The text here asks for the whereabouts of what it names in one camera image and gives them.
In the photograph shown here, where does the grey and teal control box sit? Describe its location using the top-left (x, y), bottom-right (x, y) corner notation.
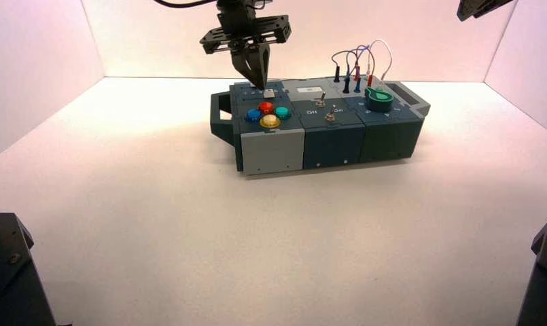
top-left (210, 77), bottom-right (431, 177)

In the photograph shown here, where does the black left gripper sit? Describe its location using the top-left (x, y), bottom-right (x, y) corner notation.
top-left (199, 12), bottom-right (293, 91)

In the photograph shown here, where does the blue jumper cable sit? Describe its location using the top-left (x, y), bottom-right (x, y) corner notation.
top-left (345, 45), bottom-right (370, 82)

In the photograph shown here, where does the black robot base housing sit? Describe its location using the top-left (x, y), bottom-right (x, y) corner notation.
top-left (0, 213), bottom-right (71, 326)
top-left (516, 217), bottom-right (547, 326)

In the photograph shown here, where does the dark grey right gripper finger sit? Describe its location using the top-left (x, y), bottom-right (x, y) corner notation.
top-left (457, 2), bottom-right (476, 22)
top-left (471, 0), bottom-right (515, 18)

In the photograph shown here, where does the white jumper cable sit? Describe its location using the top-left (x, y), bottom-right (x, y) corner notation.
top-left (368, 39), bottom-right (394, 77)

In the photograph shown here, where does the black jumper cable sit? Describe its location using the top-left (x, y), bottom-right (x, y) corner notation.
top-left (330, 48), bottom-right (359, 82)

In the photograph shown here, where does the red jumper cable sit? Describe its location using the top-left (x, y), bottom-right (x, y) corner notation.
top-left (356, 46), bottom-right (377, 79)

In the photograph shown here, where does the black green rotary knob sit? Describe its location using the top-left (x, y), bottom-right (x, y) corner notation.
top-left (364, 86), bottom-right (395, 113)

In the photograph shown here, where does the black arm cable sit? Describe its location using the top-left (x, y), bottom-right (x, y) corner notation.
top-left (154, 0), bottom-right (220, 9)

